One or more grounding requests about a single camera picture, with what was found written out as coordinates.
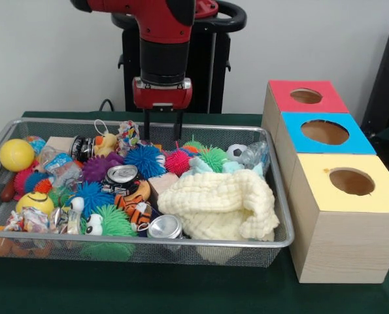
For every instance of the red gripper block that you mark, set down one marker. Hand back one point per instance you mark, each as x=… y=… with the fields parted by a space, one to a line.
x=161 y=96

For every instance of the black crushed soda can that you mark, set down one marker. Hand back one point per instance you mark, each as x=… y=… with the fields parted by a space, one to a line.
x=120 y=180

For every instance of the orange striped tiger plush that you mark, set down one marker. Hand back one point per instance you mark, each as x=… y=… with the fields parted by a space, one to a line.
x=133 y=209

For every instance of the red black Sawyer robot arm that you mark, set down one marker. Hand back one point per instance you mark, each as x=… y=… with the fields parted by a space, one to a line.
x=164 y=19

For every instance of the shallow clear mesh bin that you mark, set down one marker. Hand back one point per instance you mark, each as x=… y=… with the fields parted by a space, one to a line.
x=181 y=253

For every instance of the wooden box with three holes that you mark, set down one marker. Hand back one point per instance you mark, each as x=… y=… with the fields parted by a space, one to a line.
x=344 y=245

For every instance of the purple spiky ball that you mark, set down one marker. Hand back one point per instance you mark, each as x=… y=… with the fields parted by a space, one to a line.
x=99 y=168

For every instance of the small black white soccer ball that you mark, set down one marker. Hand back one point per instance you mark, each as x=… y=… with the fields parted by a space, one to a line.
x=236 y=153

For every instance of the cream waffle cloth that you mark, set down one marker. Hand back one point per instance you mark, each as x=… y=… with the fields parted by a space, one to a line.
x=213 y=202

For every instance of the blue fuzzy toy with eyes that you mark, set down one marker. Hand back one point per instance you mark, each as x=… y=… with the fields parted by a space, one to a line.
x=93 y=196

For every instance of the silver crushed can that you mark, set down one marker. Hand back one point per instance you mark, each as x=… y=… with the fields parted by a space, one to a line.
x=164 y=227

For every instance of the green fuzzy toy with eyes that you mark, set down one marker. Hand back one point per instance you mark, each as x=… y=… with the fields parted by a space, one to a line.
x=115 y=222

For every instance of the plain yellow ball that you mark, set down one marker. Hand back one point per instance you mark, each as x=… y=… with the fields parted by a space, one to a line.
x=16 y=155

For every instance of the yellow smiley face ball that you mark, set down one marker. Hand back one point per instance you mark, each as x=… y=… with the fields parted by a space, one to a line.
x=35 y=202

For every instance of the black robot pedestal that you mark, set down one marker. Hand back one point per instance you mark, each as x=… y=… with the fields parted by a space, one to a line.
x=213 y=65

